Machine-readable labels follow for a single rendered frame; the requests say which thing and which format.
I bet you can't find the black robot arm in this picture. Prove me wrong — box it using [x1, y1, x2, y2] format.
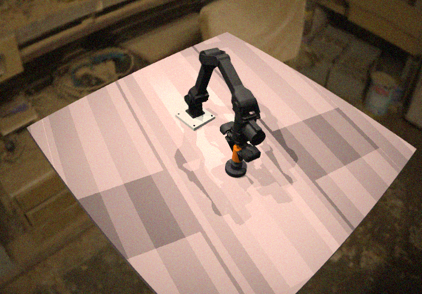
[184, 47, 266, 146]

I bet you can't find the orange knob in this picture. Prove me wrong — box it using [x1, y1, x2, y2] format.
[232, 144, 242, 163]

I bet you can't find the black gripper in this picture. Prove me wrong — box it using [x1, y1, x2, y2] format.
[220, 121, 261, 163]

